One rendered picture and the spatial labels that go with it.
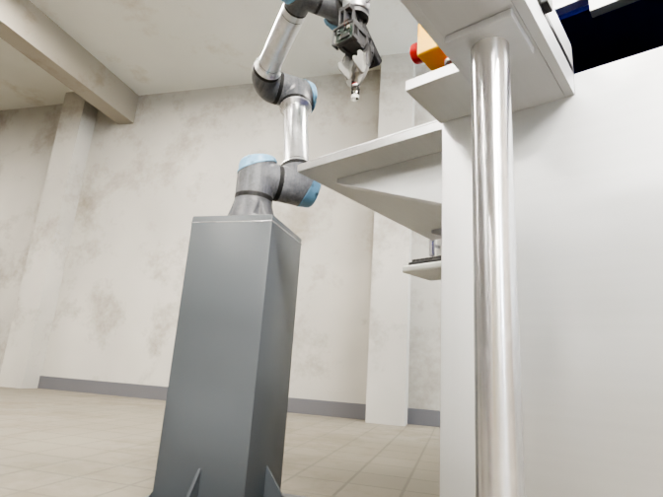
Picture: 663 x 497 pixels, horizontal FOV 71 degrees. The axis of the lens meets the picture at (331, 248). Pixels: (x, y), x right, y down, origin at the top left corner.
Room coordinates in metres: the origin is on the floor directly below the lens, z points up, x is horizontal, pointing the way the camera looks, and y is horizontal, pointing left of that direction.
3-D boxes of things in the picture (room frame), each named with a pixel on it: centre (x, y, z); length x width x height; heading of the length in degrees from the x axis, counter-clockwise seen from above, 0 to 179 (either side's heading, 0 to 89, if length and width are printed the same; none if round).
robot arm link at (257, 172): (1.36, 0.24, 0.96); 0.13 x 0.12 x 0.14; 114
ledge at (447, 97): (0.70, -0.20, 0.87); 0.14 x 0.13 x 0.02; 49
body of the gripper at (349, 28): (1.06, -0.02, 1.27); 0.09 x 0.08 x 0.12; 140
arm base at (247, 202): (1.36, 0.25, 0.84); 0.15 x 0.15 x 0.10
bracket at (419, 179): (1.00, -0.14, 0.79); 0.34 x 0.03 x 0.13; 49
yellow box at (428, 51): (0.74, -0.18, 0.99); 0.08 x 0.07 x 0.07; 49
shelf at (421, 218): (1.18, -0.31, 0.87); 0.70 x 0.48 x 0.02; 139
